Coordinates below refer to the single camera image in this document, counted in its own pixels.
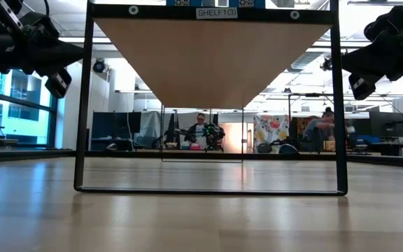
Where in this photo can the black background robot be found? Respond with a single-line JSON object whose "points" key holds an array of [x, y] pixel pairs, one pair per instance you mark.
{"points": [[215, 134]]}

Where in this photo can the person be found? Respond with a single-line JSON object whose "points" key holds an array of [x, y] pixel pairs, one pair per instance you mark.
{"points": [[200, 120], [315, 129]]}

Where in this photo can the floral patterned cloth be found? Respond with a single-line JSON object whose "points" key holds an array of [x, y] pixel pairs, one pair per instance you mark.
{"points": [[270, 131]]}

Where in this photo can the blue cereal box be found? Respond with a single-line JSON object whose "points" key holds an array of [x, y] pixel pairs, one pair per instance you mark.
{"points": [[259, 3], [170, 3]]}

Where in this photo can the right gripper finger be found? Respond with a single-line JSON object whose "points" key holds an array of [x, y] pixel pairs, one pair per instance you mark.
{"points": [[373, 66], [373, 55]]}

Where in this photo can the dark blue partition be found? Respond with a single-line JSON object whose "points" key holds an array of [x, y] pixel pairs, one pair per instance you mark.
{"points": [[103, 126]]}

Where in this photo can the black round lamp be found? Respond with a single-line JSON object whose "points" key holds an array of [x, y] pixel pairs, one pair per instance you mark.
{"points": [[326, 64], [98, 66]]}

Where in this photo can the large glass window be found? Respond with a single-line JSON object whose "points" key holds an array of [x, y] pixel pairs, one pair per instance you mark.
{"points": [[23, 122]]}

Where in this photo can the beige partition panel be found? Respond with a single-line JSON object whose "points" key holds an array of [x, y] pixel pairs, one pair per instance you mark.
{"points": [[233, 136]]}

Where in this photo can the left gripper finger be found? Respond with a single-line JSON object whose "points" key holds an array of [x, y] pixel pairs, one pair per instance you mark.
{"points": [[51, 64], [58, 47]]}

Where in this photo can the black monitor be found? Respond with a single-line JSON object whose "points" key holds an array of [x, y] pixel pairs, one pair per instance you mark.
{"points": [[387, 124]]}

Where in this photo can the black aluminium table frame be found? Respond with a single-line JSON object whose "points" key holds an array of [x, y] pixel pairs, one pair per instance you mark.
{"points": [[33, 155]]}

